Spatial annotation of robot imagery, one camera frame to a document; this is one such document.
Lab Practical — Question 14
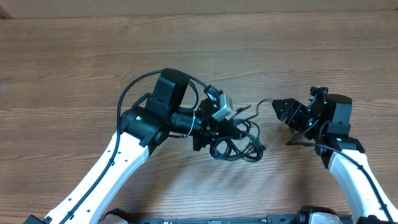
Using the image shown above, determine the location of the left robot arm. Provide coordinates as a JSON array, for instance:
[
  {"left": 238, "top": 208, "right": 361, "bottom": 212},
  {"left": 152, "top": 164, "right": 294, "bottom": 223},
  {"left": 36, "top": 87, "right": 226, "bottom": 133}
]
[{"left": 25, "top": 68, "right": 240, "bottom": 223}]

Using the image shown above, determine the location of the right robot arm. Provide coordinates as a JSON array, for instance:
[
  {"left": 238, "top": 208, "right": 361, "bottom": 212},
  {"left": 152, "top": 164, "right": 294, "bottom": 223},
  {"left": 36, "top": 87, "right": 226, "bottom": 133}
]
[{"left": 272, "top": 86, "right": 397, "bottom": 223}]

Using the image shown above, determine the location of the black cable bundle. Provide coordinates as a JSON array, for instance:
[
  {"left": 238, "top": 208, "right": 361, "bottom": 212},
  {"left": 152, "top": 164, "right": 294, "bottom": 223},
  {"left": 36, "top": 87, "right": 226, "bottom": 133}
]
[{"left": 208, "top": 98, "right": 273, "bottom": 163}]

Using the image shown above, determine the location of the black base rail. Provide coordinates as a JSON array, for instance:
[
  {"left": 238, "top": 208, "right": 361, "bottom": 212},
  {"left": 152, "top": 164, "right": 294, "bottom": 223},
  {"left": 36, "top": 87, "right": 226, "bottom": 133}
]
[{"left": 99, "top": 207, "right": 354, "bottom": 224}]

